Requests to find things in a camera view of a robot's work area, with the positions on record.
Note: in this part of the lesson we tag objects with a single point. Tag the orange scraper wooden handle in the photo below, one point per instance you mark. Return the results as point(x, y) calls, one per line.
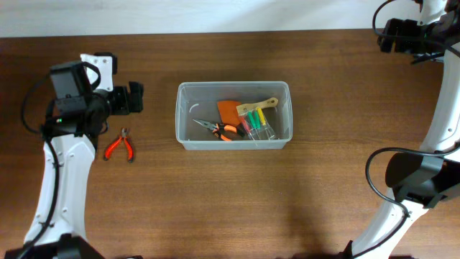
point(230, 110)

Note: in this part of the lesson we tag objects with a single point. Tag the small red diagonal cutters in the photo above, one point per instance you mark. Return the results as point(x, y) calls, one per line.
point(122, 138)

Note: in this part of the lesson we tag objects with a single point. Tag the clear case of screwdrivers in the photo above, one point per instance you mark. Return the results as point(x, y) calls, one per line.
point(256, 125)

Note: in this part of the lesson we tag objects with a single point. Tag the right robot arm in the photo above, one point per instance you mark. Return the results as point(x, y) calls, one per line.
point(411, 182)

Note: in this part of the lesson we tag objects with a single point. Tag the clear plastic container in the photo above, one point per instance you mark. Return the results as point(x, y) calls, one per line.
point(198, 100)

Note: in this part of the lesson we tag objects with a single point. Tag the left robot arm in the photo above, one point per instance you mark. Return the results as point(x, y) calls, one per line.
point(85, 97)

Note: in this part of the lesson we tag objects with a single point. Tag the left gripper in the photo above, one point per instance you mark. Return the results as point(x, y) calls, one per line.
point(122, 99)

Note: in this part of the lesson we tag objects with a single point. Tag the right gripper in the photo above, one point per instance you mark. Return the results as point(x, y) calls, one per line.
point(389, 38)

